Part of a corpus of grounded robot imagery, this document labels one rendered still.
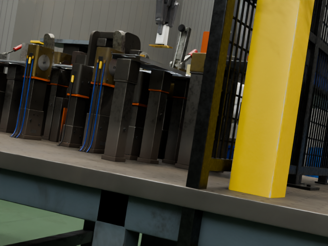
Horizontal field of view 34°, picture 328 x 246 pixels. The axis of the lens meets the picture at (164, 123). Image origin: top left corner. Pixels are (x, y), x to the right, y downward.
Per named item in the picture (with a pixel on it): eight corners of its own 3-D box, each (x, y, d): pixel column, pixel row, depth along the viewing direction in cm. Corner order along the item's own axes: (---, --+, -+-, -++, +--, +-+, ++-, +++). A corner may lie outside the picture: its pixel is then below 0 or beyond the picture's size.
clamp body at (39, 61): (5, 136, 192) (20, 42, 193) (29, 139, 203) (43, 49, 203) (18, 139, 189) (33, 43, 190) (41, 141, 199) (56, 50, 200)
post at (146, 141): (136, 161, 165) (151, 69, 165) (145, 161, 169) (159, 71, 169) (150, 163, 162) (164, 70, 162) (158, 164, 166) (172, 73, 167)
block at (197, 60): (174, 167, 164) (192, 51, 164) (186, 167, 171) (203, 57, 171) (196, 171, 160) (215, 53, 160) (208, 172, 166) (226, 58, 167)
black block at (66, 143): (51, 145, 182) (65, 61, 183) (71, 147, 191) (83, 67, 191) (63, 148, 180) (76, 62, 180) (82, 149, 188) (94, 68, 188)
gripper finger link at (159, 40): (166, 25, 190) (165, 24, 189) (163, 44, 189) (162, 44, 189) (159, 25, 191) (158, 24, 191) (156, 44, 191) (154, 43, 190)
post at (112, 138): (100, 158, 149) (116, 57, 150) (111, 159, 154) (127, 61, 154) (114, 161, 147) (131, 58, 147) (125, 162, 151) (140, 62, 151)
